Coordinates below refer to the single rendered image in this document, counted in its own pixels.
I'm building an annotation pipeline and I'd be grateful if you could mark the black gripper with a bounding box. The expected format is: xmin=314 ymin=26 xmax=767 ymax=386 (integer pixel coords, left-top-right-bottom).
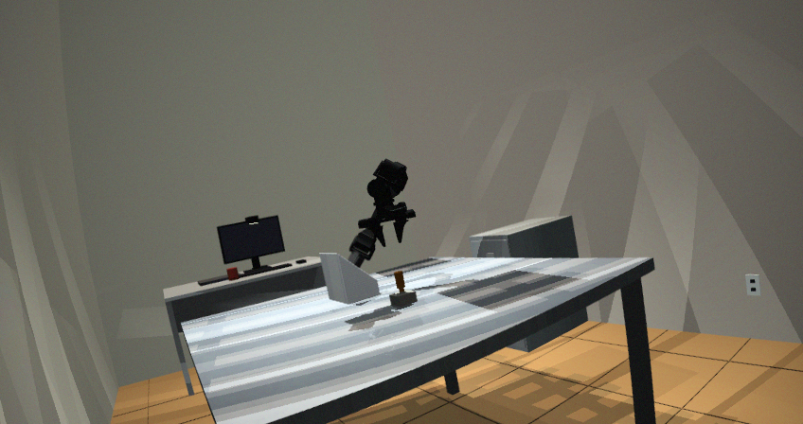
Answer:
xmin=358 ymin=196 xmax=416 ymax=247

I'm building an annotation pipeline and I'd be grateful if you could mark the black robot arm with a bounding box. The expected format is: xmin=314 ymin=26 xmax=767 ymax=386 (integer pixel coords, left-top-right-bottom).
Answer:
xmin=348 ymin=159 xmax=408 ymax=268

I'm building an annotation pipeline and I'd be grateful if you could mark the brown cylinder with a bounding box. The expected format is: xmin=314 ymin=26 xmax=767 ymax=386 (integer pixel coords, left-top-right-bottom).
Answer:
xmin=394 ymin=271 xmax=405 ymax=289

